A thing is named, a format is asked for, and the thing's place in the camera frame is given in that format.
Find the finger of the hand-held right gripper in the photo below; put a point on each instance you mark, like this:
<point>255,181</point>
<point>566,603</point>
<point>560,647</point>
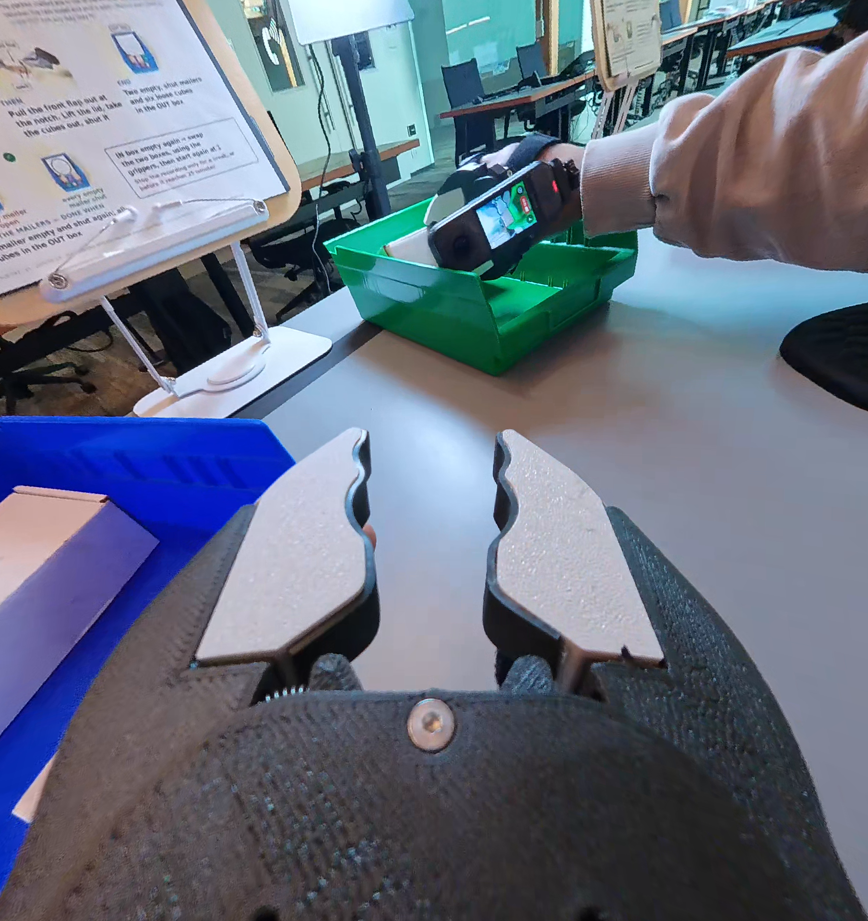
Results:
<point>452,196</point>

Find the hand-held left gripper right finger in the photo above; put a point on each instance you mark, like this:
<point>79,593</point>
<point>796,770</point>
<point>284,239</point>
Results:
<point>570,568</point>

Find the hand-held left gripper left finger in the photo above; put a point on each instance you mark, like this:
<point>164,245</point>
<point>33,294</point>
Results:
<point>297,561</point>

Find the green plastic bin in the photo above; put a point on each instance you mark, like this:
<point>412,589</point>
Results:
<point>434,316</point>

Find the blue plastic bin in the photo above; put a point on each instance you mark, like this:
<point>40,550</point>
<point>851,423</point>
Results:
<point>153,460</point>

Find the person's right forearm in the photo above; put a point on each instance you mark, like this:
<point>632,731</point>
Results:
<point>750,165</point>

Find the person's right hand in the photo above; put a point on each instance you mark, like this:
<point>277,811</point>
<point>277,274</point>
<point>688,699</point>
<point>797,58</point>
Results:
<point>542,149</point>

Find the person's left hand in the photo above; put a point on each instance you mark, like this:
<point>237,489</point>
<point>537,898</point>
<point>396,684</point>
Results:
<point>370,537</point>

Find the long wooden desk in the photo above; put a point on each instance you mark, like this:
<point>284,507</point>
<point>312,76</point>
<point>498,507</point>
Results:
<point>520,97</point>

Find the black metal pole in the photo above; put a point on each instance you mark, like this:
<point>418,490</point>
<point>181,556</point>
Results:
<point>362,129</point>

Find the instruction sheet on stand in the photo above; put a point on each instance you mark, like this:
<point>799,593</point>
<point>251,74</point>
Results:
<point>279,205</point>

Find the instruction board on easel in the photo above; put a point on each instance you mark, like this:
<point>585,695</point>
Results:
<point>628,43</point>

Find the white board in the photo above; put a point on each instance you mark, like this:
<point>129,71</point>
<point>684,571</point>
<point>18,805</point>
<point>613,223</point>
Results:
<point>347,18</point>

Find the black mesh office chair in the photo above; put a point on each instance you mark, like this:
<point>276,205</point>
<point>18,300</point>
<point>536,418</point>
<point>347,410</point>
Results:
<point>844,352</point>

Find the printed instruction sheet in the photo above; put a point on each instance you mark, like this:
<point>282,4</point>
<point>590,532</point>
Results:
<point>117,108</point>

